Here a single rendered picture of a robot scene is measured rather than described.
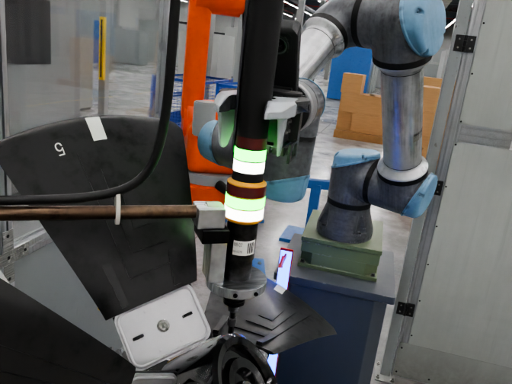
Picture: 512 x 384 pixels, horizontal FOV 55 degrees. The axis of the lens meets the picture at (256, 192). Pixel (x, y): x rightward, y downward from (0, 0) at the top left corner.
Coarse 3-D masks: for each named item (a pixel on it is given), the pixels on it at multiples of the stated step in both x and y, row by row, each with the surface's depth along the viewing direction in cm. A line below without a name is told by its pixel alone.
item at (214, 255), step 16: (208, 208) 51; (224, 208) 52; (208, 224) 51; (224, 224) 52; (208, 240) 51; (224, 240) 52; (208, 256) 53; (224, 256) 53; (208, 272) 53; (256, 272) 58; (208, 288) 55; (224, 288) 53; (240, 288) 53; (256, 288) 54
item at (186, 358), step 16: (224, 336) 49; (240, 336) 51; (192, 352) 49; (208, 352) 47; (224, 352) 48; (240, 352) 51; (256, 352) 52; (160, 368) 55; (176, 368) 48; (192, 368) 46; (208, 368) 45; (224, 368) 48; (240, 368) 49; (256, 368) 51
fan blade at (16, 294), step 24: (0, 288) 32; (0, 312) 32; (24, 312) 33; (48, 312) 34; (0, 336) 32; (24, 336) 33; (48, 336) 34; (72, 336) 36; (0, 360) 31; (24, 360) 33; (48, 360) 34; (72, 360) 36; (96, 360) 37; (120, 360) 39
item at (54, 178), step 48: (0, 144) 52; (96, 144) 57; (144, 144) 60; (48, 192) 53; (144, 192) 57; (96, 240) 53; (144, 240) 54; (192, 240) 56; (96, 288) 52; (144, 288) 53
